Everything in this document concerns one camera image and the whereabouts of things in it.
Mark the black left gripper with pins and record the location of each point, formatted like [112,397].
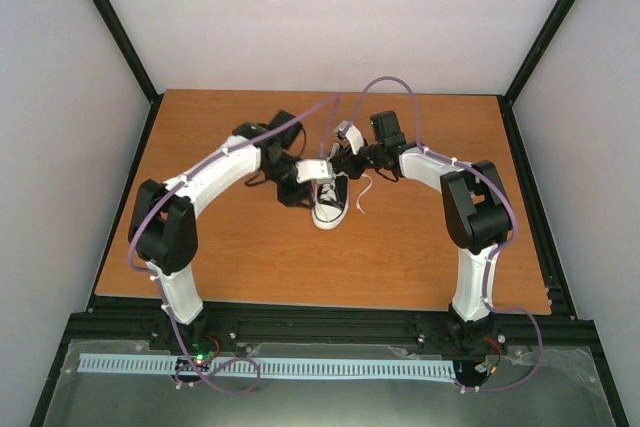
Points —
[290,196]

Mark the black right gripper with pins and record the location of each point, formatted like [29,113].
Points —
[350,167]

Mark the black white canvas sneaker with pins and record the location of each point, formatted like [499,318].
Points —
[330,202]

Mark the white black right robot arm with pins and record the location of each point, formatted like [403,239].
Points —
[478,215]

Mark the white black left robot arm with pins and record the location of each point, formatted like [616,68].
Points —
[162,236]

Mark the clear acrylic cover plate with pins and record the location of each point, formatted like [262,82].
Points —
[558,388]

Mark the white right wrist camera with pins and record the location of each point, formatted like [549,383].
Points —
[347,131]

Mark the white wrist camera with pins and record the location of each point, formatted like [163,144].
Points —
[314,170]
[347,131]

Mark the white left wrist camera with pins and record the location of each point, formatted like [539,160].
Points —
[314,170]

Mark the black aluminium frame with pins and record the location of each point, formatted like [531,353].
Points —
[112,318]

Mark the light blue slotted cable duct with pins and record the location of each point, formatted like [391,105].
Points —
[271,368]

